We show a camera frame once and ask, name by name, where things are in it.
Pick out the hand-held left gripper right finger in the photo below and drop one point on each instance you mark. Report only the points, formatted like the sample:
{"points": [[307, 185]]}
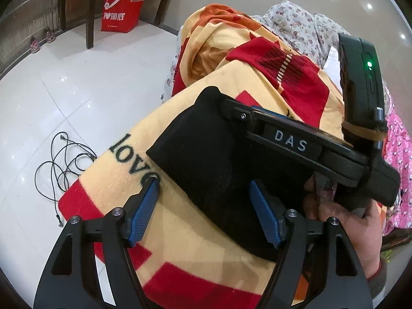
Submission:
{"points": [[262, 212]]}

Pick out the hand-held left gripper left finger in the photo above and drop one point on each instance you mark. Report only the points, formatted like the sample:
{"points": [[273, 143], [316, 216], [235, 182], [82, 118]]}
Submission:
{"points": [[144, 209]]}

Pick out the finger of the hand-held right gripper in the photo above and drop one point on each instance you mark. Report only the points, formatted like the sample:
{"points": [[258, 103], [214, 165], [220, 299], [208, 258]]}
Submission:
{"points": [[270, 112], [235, 109]]}

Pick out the black pants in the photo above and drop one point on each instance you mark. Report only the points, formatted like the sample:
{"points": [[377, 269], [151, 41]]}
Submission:
{"points": [[199, 154]]}

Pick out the person's right hand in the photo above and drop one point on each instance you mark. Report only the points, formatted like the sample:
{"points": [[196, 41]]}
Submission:
{"points": [[357, 238]]}

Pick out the pink printed bedding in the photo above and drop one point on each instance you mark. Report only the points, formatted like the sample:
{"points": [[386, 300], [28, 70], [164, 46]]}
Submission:
{"points": [[397, 135]]}

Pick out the yellow red printed blanket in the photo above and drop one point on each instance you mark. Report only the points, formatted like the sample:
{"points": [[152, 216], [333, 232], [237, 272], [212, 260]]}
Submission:
{"points": [[193, 257]]}

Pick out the white pillow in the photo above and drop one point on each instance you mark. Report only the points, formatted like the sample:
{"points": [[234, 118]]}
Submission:
{"points": [[333, 67]]}

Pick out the floral quilt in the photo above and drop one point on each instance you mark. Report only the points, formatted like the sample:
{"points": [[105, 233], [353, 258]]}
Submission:
{"points": [[296, 29]]}

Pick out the red shopping bag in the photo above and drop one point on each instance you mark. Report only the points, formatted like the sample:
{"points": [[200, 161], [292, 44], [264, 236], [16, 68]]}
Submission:
{"points": [[119, 16]]}

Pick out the dark wooden table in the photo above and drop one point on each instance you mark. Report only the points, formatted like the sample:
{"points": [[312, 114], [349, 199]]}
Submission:
{"points": [[91, 6]]}

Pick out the small patterned shoe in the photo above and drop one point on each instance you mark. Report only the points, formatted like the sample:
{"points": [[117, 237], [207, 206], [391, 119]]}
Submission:
{"points": [[50, 37], [34, 45]]}

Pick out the wooden slatted wall panel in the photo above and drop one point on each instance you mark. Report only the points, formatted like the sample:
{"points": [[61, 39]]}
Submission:
{"points": [[25, 22]]}

